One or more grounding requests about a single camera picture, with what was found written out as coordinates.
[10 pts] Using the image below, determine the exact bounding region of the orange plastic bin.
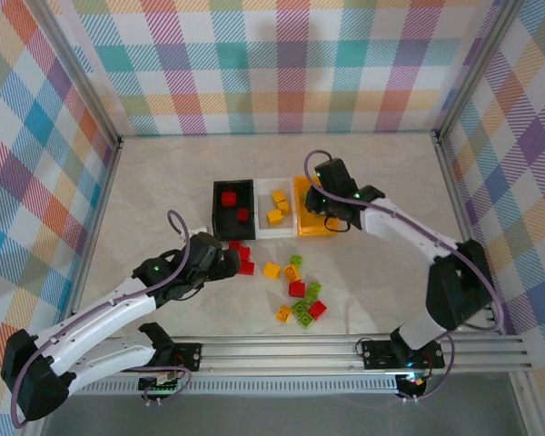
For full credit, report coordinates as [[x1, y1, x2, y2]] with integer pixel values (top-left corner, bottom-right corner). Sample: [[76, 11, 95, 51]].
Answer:
[[292, 174, 341, 238]]

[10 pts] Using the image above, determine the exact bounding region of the black plastic bin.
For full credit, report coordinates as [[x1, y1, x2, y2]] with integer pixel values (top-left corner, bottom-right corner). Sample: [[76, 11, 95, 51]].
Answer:
[[212, 179, 259, 243]]

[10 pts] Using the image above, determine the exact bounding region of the white plastic bin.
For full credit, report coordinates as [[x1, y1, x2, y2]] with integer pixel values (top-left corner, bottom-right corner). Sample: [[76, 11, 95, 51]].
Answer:
[[253, 176, 299, 241]]

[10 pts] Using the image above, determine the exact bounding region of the green circuit board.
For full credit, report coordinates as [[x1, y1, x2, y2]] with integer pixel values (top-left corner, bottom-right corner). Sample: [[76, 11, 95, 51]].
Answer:
[[137, 371, 183, 395]]

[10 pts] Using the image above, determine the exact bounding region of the circuit board with orange part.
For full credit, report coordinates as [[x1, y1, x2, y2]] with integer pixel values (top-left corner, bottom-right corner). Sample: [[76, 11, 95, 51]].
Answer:
[[395, 372, 427, 392]]

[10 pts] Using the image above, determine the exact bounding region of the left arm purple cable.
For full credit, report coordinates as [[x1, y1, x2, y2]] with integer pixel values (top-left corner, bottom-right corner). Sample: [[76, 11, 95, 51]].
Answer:
[[9, 209, 194, 429]]

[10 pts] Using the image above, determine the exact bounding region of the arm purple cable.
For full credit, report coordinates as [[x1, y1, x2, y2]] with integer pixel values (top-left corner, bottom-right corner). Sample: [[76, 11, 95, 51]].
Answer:
[[9, 209, 194, 429], [302, 149, 505, 404]]

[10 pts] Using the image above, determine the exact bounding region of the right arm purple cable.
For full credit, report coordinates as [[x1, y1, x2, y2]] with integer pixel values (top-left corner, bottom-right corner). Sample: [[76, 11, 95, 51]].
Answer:
[[302, 149, 505, 404]]

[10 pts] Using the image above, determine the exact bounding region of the aluminium mounting rail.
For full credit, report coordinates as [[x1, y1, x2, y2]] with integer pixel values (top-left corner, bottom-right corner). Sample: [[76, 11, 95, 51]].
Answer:
[[30, 333, 535, 379]]

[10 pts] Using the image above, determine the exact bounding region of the aluminium side rail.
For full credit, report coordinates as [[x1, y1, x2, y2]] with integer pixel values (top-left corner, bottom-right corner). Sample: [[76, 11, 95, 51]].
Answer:
[[433, 131, 505, 337], [58, 138, 124, 341]]

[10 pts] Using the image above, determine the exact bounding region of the grey slotted cable duct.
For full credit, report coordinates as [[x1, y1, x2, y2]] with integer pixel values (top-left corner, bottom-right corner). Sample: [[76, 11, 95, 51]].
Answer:
[[65, 377, 401, 397]]

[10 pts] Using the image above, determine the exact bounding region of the aluminium frame post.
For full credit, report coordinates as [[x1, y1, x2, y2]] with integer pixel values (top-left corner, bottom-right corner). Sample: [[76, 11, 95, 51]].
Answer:
[[435, 0, 526, 142], [29, 0, 124, 149]]

